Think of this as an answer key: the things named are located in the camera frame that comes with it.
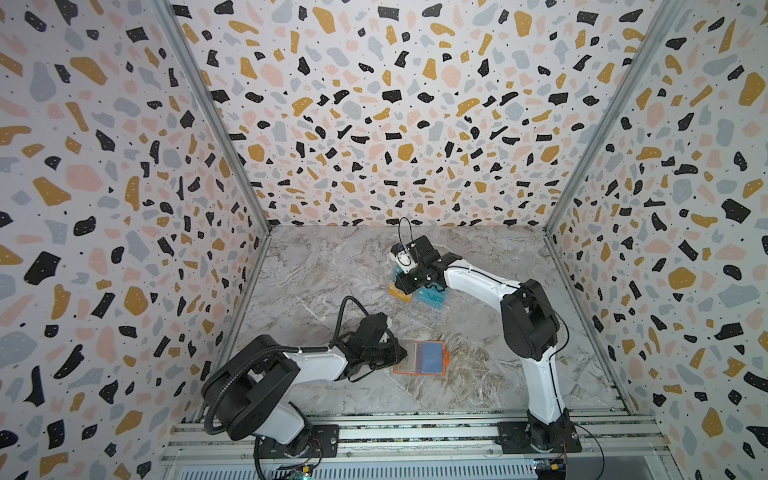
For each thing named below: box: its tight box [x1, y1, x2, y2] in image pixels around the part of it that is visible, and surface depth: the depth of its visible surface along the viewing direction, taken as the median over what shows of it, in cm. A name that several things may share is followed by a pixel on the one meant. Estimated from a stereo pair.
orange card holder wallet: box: [393, 339, 451, 376], surface depth 88 cm
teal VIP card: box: [419, 285, 447, 310], surface depth 94 cm
